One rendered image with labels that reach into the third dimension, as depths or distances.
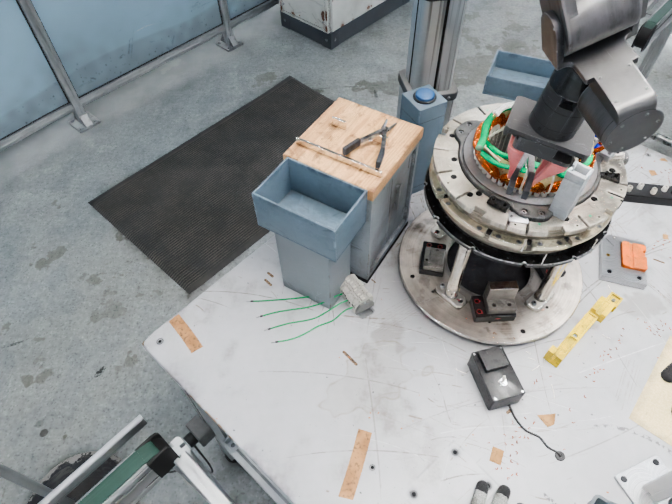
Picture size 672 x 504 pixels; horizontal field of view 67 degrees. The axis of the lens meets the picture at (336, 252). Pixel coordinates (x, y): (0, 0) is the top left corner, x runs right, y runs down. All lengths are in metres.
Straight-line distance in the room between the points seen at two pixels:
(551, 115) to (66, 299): 1.97
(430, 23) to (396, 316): 0.65
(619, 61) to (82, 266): 2.10
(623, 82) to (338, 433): 0.70
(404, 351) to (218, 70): 2.45
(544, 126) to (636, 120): 0.12
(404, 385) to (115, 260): 1.58
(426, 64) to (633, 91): 0.80
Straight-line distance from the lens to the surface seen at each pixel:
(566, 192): 0.82
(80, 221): 2.52
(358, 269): 1.08
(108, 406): 1.98
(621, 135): 0.58
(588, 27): 0.56
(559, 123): 0.64
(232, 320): 1.07
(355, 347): 1.02
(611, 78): 0.57
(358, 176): 0.90
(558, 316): 1.11
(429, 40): 1.27
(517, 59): 1.26
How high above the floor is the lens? 1.69
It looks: 53 degrees down
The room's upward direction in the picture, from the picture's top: 1 degrees counter-clockwise
